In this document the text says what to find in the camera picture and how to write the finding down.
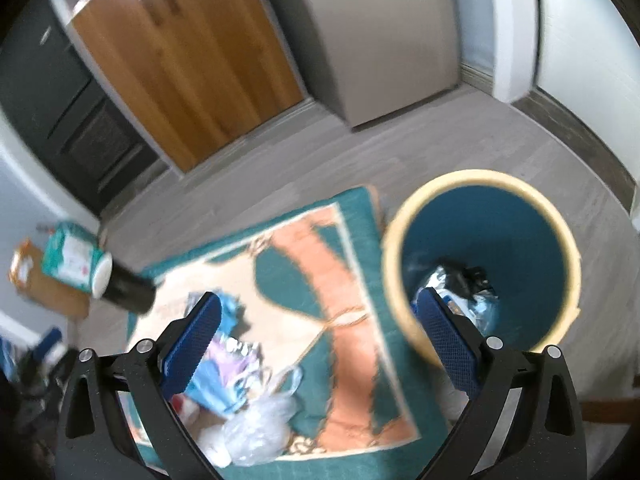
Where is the grey cabinet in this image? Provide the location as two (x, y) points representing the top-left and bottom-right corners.
(265, 0), (463, 133)

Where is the teal bin with yellow rim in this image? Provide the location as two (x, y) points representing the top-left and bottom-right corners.
(381, 169), (583, 371)

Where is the silver foil wrapper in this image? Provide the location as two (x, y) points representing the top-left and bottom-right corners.
(422, 260), (501, 311)

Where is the teal wet wipes pack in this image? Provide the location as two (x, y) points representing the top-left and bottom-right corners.
(41, 220), (108, 291)

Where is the black cup with white inside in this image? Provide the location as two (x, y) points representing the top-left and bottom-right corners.
(90, 251), (157, 313)

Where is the purple and silver wrapper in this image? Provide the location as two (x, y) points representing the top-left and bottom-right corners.
(210, 337), (266, 376)

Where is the flat cardboard box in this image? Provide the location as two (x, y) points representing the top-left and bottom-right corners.
(7, 240), (91, 318)

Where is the white door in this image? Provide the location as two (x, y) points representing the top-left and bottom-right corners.
(535, 0), (640, 181)

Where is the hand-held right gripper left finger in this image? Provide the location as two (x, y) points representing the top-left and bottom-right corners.
(57, 291), (223, 480)

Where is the wooden door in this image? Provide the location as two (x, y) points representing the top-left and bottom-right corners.
(70, 0), (306, 173)

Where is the dark panelled door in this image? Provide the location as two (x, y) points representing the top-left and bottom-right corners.
(0, 0), (166, 213)

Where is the clear plastic bag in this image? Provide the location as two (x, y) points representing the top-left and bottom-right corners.
(220, 365), (303, 466)

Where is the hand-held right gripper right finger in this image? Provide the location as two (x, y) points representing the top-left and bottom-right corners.
(411, 287), (586, 480)

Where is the printed teal and orange blanket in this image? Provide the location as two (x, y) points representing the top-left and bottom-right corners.
(125, 185), (451, 471)

